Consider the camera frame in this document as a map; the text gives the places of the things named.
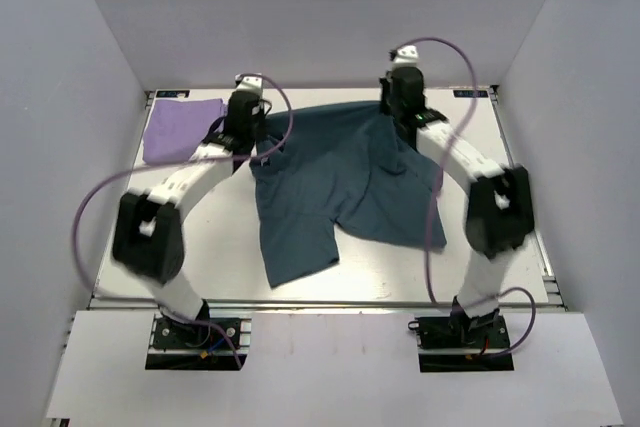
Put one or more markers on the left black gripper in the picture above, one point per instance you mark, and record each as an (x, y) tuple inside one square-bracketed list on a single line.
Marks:
[(261, 119)]

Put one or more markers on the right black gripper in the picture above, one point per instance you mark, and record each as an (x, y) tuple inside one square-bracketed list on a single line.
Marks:
[(387, 86)]

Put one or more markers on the dark teal t-shirt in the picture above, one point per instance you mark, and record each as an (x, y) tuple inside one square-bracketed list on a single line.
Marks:
[(337, 166)]

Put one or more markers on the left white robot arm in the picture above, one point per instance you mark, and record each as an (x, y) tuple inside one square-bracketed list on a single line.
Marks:
[(148, 240)]

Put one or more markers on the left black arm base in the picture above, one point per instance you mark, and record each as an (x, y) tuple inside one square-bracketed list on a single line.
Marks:
[(172, 347)]

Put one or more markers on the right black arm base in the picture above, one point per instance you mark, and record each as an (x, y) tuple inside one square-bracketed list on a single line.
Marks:
[(444, 347)]

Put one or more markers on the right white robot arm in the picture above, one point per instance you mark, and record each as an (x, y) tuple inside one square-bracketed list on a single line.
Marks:
[(499, 209)]

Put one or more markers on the right blue table sticker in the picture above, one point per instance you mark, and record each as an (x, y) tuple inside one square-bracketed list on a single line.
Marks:
[(470, 93)]

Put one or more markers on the blue table sticker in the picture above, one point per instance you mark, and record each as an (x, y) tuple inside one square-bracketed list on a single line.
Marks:
[(470, 93), (172, 93)]

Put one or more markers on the folded lavender t-shirt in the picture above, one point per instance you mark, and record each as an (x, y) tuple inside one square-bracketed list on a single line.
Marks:
[(177, 127)]

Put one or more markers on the left blue table sticker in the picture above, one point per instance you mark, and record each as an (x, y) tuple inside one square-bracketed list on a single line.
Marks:
[(172, 93)]

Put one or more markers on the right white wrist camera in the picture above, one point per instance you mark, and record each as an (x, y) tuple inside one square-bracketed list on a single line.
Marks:
[(404, 56)]

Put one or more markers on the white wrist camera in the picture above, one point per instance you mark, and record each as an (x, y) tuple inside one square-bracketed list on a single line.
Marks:
[(252, 83), (404, 56)]

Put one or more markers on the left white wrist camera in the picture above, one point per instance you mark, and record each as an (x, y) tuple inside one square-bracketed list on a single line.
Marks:
[(252, 83)]

